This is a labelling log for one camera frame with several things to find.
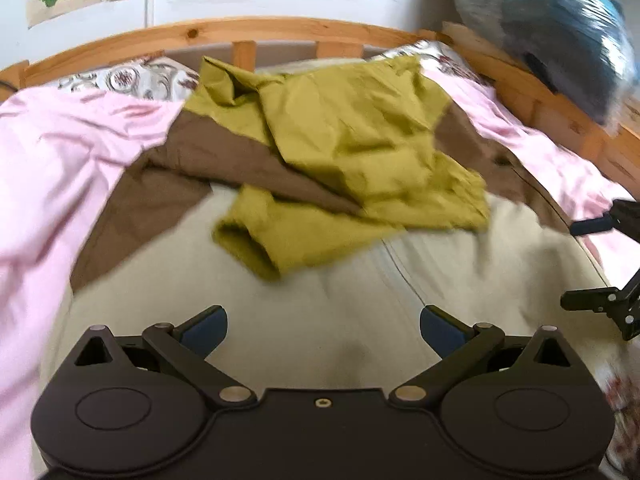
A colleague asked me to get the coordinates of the wooden bed frame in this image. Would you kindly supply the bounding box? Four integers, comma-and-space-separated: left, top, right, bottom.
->
1, 16, 639, 195

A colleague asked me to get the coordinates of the floral patterned pillow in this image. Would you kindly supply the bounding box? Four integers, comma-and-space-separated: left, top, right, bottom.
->
48, 56, 198, 101

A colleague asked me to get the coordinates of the plastic bag of clothes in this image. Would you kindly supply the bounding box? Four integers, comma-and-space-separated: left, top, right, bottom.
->
454, 0, 637, 132

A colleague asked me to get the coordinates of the olive beige brown garment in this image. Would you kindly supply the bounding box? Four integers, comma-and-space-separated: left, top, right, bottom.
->
41, 54, 609, 396

